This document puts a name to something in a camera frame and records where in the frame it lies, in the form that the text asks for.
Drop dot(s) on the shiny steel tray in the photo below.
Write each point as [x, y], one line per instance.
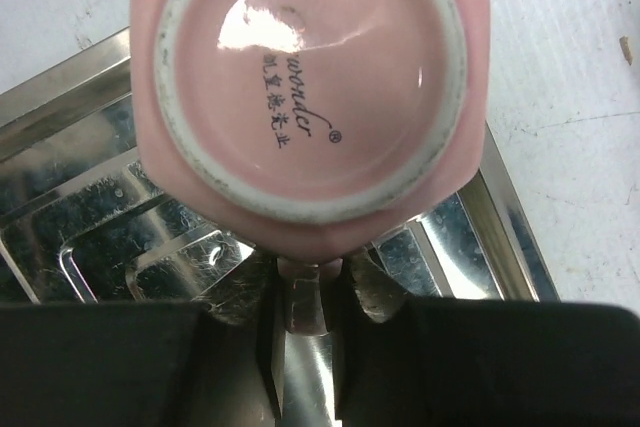
[82, 222]

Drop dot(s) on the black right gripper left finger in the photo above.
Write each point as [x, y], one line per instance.
[213, 362]

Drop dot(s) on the pink faceted mug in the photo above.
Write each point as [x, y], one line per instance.
[310, 128]

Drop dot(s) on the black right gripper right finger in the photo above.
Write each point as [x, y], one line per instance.
[405, 360]

